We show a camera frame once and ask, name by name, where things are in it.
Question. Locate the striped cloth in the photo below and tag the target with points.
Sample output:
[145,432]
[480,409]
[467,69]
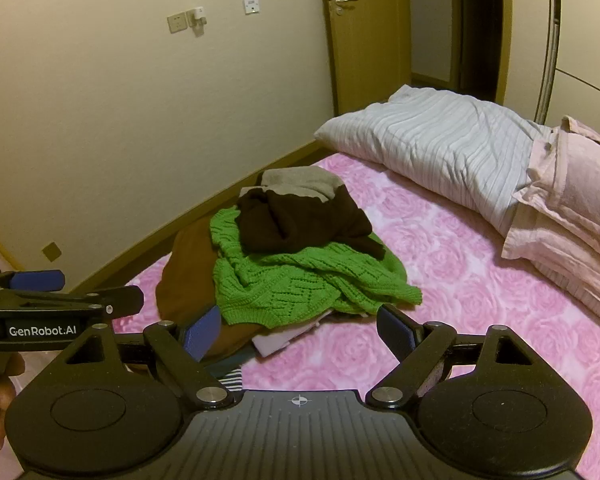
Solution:
[232,380]

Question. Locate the pink blanket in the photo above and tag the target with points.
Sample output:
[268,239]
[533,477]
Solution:
[570,210]

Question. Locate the brown garment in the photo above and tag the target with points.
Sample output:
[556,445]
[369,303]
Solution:
[189,280]

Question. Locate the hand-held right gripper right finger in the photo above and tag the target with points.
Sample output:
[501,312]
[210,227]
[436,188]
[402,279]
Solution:
[395,331]

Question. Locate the white plug adapter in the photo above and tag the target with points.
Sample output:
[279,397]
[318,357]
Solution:
[197,15]

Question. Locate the green knitted sweater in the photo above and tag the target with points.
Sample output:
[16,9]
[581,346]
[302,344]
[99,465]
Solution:
[280,280]

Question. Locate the grey and dark brown sweater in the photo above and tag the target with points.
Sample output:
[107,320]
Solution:
[300,220]

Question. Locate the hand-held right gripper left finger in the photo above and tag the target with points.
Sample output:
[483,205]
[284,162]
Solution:
[207,332]

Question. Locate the wooden door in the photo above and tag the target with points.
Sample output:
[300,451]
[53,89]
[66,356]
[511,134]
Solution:
[370,35]

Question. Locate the pink floral bedsheet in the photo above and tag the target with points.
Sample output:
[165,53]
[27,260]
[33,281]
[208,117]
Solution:
[455,270]

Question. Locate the white garment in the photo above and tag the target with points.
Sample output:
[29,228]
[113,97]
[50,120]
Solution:
[275,342]

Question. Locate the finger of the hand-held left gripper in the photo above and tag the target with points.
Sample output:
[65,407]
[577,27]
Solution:
[39,279]
[109,300]

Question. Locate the cream wardrobe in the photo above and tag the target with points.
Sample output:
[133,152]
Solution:
[585,35]

